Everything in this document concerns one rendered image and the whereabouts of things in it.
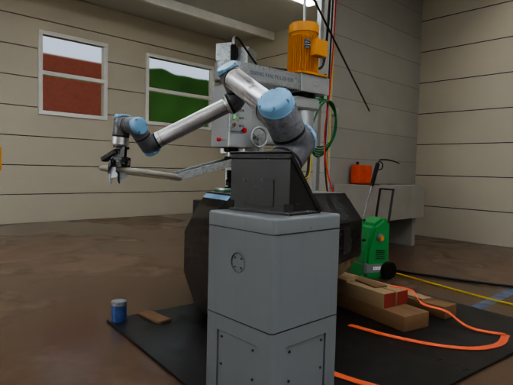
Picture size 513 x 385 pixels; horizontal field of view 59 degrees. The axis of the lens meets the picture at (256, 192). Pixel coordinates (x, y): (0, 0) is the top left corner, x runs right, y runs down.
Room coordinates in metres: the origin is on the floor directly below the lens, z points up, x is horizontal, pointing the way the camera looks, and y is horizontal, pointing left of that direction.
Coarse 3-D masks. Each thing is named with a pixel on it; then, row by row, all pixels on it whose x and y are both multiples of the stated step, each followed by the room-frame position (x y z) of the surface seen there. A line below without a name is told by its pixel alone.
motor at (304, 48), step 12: (300, 24) 3.42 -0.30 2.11; (312, 24) 3.43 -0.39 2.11; (300, 36) 3.44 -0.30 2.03; (312, 36) 3.43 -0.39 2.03; (288, 48) 3.52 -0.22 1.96; (300, 48) 3.41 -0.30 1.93; (312, 48) 3.41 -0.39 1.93; (324, 48) 3.43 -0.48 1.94; (288, 60) 3.50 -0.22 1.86; (300, 60) 3.41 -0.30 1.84; (312, 60) 3.45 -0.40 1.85; (300, 72) 3.35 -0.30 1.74; (312, 72) 3.40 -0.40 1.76
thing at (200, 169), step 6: (252, 150) 3.30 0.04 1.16; (210, 162) 3.07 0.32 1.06; (216, 162) 3.10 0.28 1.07; (222, 162) 3.00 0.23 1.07; (228, 162) 3.03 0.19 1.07; (186, 168) 2.96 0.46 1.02; (192, 168) 2.98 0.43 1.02; (198, 168) 2.89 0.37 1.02; (204, 168) 2.91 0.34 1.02; (210, 168) 2.94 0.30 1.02; (216, 168) 2.97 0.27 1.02; (222, 168) 3.00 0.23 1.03; (180, 174) 2.80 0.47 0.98; (186, 174) 2.83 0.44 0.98; (192, 174) 2.86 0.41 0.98; (198, 174) 2.89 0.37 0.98; (180, 180) 2.80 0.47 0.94
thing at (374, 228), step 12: (372, 216) 4.52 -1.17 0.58; (372, 228) 4.28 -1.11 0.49; (384, 228) 4.30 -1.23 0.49; (372, 240) 4.26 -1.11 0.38; (384, 240) 4.30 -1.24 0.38; (372, 252) 4.25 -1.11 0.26; (384, 252) 4.30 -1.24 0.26; (360, 264) 4.29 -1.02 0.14; (372, 264) 4.25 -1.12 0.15; (384, 264) 4.27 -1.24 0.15; (372, 276) 4.25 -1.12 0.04; (384, 276) 4.27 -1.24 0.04
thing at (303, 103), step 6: (294, 96) 3.36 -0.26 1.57; (300, 96) 3.40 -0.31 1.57; (300, 102) 3.38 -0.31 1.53; (306, 102) 3.42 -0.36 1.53; (312, 102) 3.46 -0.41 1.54; (318, 102) 3.50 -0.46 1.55; (300, 108) 3.41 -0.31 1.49; (306, 108) 3.44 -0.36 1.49; (312, 108) 3.48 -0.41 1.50; (318, 108) 3.50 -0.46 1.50; (258, 120) 3.13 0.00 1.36; (252, 126) 3.10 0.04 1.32; (264, 126) 3.17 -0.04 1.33; (258, 132) 3.14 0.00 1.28; (264, 138) 3.17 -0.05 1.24; (270, 138) 3.21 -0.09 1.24; (270, 144) 3.30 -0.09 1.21; (246, 150) 3.29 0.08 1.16; (258, 150) 3.16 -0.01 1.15
